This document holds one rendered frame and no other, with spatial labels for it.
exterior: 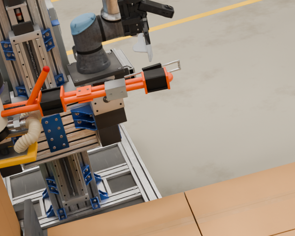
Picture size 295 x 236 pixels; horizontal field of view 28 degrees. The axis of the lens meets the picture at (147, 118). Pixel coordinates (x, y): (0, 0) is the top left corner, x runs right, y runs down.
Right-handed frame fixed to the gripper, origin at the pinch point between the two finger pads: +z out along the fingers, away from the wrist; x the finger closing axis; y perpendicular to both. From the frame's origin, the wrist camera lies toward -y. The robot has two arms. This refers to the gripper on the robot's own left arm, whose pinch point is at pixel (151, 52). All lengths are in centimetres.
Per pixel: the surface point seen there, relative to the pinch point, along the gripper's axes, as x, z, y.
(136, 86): 4.4, 8.8, 6.9
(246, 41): -290, 132, -81
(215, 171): -112, 131, -24
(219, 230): 3, 77, -13
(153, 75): 2.8, 6.8, 0.5
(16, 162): 17, 21, 49
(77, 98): 4.8, 8.6, 26.7
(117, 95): 4.7, 10.7, 13.5
